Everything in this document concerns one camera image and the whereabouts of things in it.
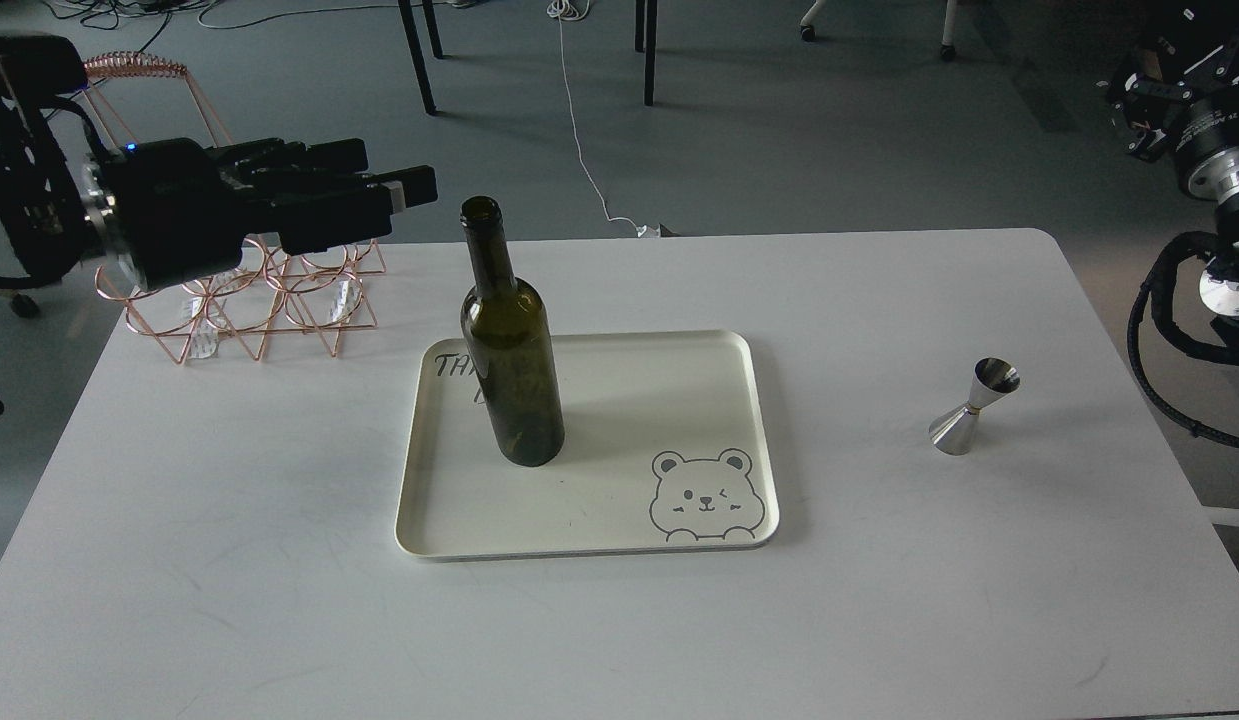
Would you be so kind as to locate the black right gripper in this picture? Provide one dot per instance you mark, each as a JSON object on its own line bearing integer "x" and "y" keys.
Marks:
{"x": 1154, "y": 84}

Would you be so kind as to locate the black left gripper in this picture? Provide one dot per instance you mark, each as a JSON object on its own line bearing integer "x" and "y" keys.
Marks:
{"x": 172, "y": 211}

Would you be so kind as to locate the dark green wine bottle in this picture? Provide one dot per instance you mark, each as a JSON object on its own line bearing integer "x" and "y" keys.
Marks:
{"x": 505, "y": 326}

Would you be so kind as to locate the steel double jigger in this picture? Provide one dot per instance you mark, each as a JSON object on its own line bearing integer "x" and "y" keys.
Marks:
{"x": 954, "y": 432}

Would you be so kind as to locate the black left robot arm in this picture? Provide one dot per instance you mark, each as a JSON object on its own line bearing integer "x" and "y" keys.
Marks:
{"x": 45, "y": 140}

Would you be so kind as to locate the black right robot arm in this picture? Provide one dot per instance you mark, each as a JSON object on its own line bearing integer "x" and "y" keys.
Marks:
{"x": 1218, "y": 286}

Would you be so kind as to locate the black table leg left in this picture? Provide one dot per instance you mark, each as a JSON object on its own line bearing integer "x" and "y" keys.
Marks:
{"x": 416, "y": 48}

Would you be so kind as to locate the black table leg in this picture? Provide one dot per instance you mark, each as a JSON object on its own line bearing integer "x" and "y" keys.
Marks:
{"x": 645, "y": 43}
{"x": 416, "y": 48}

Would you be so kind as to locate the white chair base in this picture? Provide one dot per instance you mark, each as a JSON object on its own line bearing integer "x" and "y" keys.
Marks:
{"x": 879, "y": 18}

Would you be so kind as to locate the black table leg right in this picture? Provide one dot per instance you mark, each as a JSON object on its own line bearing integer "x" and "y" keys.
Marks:
{"x": 645, "y": 43}

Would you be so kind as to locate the cream bear tray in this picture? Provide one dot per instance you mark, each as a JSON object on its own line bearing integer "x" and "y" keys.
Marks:
{"x": 665, "y": 450}

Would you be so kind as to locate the rose gold wire wine rack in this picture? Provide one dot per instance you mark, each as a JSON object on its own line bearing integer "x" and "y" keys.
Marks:
{"x": 269, "y": 293}

